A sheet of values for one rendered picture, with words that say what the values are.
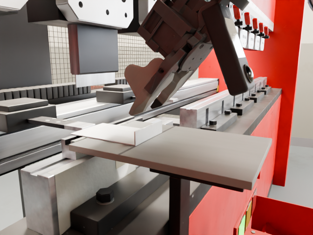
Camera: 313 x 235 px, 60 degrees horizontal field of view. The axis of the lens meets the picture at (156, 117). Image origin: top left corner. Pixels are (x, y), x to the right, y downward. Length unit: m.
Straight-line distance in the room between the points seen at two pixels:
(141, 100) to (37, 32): 0.72
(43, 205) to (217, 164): 0.25
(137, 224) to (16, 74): 0.69
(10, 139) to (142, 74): 0.37
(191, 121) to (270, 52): 1.74
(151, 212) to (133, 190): 0.05
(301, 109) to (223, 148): 3.54
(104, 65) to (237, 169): 0.28
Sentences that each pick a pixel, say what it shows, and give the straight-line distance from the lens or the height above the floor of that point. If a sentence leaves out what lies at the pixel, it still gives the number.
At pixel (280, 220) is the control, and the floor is 0.76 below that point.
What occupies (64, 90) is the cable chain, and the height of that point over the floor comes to 1.02.
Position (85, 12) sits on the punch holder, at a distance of 0.41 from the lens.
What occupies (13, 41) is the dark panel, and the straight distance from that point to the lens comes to 0.99.
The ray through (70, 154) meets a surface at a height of 0.98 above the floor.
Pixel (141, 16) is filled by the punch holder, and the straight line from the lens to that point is 0.55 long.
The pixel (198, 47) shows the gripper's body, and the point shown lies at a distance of 0.35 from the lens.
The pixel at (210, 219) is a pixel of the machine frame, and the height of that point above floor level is 0.74.
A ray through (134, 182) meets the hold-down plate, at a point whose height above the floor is 0.91.
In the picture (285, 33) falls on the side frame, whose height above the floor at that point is 1.32.
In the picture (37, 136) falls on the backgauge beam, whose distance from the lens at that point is 0.70.
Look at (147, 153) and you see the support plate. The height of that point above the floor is 1.00.
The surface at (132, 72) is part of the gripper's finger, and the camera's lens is 0.39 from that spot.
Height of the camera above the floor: 1.13
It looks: 12 degrees down
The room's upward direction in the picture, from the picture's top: straight up
